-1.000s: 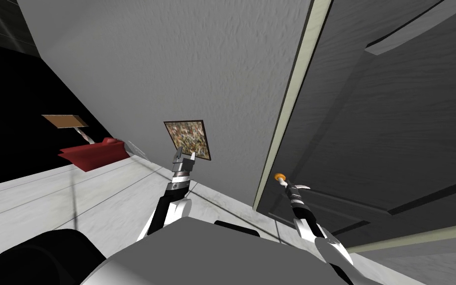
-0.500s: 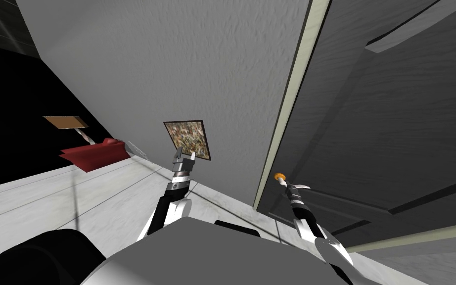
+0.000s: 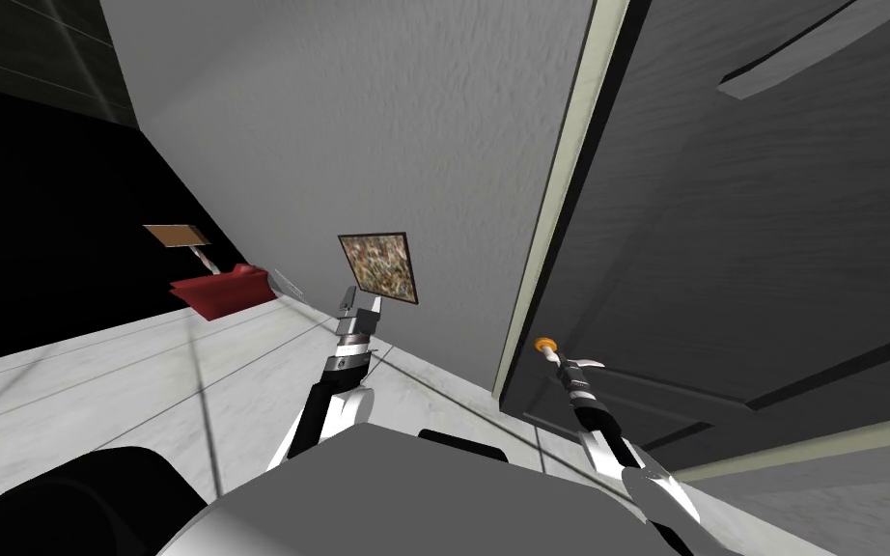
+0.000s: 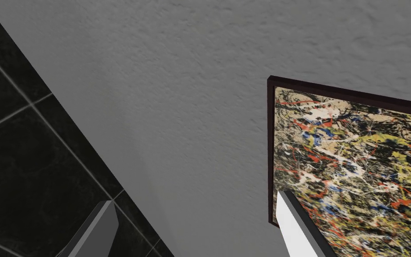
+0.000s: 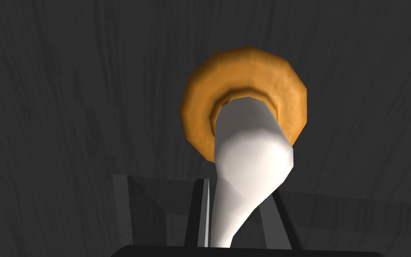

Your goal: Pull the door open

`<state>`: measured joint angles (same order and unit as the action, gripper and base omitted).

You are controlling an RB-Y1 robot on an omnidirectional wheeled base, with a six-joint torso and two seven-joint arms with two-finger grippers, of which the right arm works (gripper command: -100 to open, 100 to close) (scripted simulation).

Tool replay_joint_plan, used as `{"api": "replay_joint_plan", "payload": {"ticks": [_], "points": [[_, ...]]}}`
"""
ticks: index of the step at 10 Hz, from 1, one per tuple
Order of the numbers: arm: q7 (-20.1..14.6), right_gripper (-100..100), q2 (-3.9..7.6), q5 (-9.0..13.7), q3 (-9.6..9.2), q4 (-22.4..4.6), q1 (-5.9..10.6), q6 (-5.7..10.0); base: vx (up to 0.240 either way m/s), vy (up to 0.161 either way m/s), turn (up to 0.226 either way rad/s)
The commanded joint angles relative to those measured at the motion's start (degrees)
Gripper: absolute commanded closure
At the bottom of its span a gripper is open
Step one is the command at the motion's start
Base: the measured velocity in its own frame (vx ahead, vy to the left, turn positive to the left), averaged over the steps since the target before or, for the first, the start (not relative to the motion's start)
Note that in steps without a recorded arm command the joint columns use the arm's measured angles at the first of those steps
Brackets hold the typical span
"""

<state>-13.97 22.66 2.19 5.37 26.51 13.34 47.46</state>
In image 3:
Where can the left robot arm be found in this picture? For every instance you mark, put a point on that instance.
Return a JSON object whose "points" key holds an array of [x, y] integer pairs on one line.
{"points": [[329, 401]]}

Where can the orange door knob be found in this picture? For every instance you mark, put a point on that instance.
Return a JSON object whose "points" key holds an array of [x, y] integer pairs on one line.
{"points": [[544, 345]]}

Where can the speckled framed wall picture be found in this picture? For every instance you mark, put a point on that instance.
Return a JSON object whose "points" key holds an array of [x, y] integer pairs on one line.
{"points": [[379, 266]]}

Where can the brown shade lamp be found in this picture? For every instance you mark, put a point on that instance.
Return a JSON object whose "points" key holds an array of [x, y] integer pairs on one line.
{"points": [[178, 235]]}

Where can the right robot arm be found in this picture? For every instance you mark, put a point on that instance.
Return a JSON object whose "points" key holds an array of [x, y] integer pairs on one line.
{"points": [[615, 455]]}

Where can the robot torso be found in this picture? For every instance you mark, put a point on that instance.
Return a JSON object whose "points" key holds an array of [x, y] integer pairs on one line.
{"points": [[414, 502]]}

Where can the dark grey door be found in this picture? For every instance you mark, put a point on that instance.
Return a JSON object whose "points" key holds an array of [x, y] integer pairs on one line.
{"points": [[762, 255]]}

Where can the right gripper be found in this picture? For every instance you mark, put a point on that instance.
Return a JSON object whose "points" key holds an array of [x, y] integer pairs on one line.
{"points": [[573, 380]]}

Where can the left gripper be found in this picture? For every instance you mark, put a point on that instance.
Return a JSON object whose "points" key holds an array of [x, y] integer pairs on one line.
{"points": [[354, 326]]}

